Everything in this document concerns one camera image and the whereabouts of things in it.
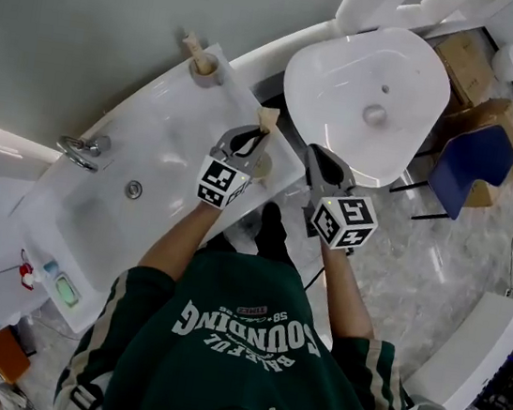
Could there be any person's green printed shirt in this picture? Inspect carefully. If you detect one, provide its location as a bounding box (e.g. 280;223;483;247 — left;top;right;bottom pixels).
52;228;431;410

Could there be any grey cup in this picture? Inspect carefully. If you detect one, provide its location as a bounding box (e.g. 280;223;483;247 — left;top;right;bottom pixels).
185;50;228;92

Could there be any white flat box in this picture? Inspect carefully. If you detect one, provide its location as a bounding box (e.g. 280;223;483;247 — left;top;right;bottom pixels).
0;276;53;353

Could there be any green soap in dish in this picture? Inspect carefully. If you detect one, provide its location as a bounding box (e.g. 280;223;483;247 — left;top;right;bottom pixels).
50;270;85;311

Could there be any large cardboard box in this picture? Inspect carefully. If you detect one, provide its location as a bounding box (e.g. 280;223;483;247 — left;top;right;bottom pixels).
431;90;513;216

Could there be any chrome sink drain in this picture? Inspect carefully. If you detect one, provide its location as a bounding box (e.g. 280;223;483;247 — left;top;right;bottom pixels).
124;179;145;201

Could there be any person's left forearm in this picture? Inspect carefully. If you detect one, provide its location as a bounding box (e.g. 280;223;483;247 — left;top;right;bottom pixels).
135;192;219;288

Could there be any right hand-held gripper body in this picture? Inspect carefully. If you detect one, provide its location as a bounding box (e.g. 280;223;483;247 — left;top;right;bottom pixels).
298;177;384;257

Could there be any red and white clip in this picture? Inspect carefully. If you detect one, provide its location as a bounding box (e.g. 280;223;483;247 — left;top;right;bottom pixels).
15;249;40;291

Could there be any person's black trouser leg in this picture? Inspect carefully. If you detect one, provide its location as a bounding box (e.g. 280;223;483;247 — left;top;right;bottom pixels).
204;192;305;267

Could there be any white rectangular washbasin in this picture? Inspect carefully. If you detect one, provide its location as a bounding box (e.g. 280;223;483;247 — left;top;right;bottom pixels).
0;17;324;363

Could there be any chrome faucet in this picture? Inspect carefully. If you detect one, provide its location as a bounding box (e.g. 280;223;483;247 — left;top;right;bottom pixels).
54;129;113;175

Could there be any blue chair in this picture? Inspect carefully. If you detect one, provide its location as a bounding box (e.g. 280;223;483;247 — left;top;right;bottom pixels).
386;111;513;235

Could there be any small cardboard box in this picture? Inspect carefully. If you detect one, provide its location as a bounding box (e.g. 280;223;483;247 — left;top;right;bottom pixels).
427;28;502;110

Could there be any white cabinet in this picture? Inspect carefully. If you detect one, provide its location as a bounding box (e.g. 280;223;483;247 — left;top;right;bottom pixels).
400;281;513;410

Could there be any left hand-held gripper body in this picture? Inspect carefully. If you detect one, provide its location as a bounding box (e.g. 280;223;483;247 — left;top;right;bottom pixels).
194;151;258;214

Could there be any person's right forearm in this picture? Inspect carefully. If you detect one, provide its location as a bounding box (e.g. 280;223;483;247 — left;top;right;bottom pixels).
307;240;386;342

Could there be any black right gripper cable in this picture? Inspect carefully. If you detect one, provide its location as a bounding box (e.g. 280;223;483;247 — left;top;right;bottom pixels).
303;263;327;293

